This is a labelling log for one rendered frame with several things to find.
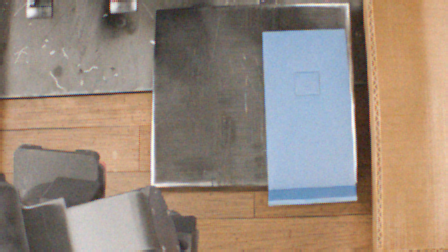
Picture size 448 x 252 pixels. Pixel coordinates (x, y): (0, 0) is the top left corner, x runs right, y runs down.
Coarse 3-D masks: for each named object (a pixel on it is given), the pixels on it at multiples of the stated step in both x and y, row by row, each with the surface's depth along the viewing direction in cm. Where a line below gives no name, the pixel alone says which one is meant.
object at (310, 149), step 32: (288, 32) 99; (320, 32) 98; (288, 64) 98; (320, 64) 98; (288, 96) 97; (320, 96) 97; (288, 128) 96; (320, 128) 96; (352, 128) 96; (288, 160) 96; (320, 160) 96; (352, 160) 96; (288, 192) 94; (320, 192) 94; (352, 192) 93
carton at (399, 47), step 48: (384, 0) 101; (432, 0) 101; (384, 48) 100; (432, 48) 100; (384, 96) 99; (432, 96) 99; (384, 144) 98; (432, 144) 97; (384, 192) 97; (432, 192) 96; (384, 240) 96; (432, 240) 95
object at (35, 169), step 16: (32, 144) 78; (16, 160) 77; (32, 160) 77; (48, 160) 77; (64, 160) 77; (80, 160) 77; (96, 160) 77; (16, 176) 78; (32, 176) 78; (48, 176) 78; (64, 176) 78; (80, 176) 78; (96, 176) 77; (32, 192) 76
